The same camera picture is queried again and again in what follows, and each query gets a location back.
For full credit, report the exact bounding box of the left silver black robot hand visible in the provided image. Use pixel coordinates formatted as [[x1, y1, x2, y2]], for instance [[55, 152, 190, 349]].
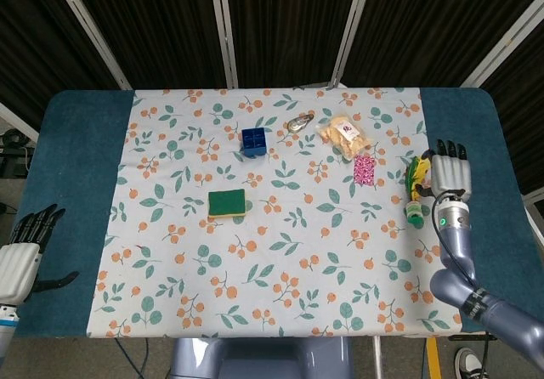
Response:
[[0, 203, 81, 303]]

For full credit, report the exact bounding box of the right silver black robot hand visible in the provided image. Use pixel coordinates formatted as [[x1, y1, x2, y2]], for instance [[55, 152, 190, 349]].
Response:
[[418, 139, 473, 205]]

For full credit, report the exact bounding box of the yellow green toy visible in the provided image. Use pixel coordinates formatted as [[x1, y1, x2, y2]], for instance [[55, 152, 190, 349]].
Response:
[[403, 151, 435, 229]]

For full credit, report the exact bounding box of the floral fruit print tablecloth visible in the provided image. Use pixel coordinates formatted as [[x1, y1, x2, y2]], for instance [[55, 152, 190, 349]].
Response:
[[87, 86, 464, 339]]

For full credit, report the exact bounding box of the pink patterned packet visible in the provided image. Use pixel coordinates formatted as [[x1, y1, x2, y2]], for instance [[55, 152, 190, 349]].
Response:
[[353, 154, 377, 186]]

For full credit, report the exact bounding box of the clear bag of crackers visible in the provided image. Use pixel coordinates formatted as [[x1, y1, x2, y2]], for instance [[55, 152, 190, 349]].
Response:
[[314, 114, 373, 161]]

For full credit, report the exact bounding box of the teal blue table cover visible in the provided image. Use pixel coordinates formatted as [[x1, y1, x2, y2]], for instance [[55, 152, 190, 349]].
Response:
[[14, 88, 533, 341]]

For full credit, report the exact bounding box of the dark folding screen panel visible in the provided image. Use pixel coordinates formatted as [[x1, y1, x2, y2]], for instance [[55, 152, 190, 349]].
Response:
[[331, 0, 544, 89], [207, 0, 375, 89], [48, 0, 235, 90], [0, 0, 128, 119], [461, 0, 544, 197]]

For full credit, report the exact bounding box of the oval metal trinket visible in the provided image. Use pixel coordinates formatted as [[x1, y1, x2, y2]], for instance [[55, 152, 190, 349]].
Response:
[[285, 113, 316, 133]]

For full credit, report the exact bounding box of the black and white shoe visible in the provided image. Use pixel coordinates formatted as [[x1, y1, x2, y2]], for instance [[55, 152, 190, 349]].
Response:
[[453, 346, 490, 379]]

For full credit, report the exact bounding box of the white table leg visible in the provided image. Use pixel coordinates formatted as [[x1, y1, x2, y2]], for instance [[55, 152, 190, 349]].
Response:
[[372, 336, 383, 379]]

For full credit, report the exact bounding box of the blue cube block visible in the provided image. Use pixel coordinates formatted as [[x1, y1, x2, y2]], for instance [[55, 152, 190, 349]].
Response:
[[240, 127, 268, 158]]

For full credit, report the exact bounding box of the green and yellow sponge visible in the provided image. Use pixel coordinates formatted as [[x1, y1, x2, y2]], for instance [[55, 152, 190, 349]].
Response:
[[207, 188, 248, 221]]

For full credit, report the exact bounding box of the grey-blue robot torso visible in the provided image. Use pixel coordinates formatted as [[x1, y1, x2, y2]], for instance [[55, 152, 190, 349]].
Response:
[[168, 336, 354, 379]]

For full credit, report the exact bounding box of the black device with cables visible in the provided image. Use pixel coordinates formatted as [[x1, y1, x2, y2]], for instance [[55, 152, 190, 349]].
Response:
[[0, 127, 36, 177]]

